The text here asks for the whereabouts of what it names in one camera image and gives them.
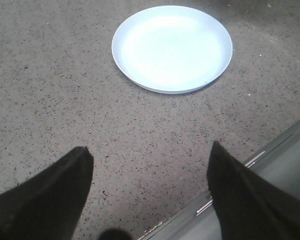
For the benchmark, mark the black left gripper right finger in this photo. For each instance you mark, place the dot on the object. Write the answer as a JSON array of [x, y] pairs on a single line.
[[247, 206]]

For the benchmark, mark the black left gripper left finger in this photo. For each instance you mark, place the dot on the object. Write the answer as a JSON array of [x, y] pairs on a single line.
[[49, 205]]

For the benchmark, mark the light blue round plate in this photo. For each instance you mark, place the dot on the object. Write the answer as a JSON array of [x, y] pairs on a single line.
[[172, 49]]

